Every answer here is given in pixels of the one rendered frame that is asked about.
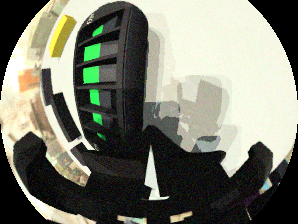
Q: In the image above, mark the yellow flat block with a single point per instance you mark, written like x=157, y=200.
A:
x=61, y=35

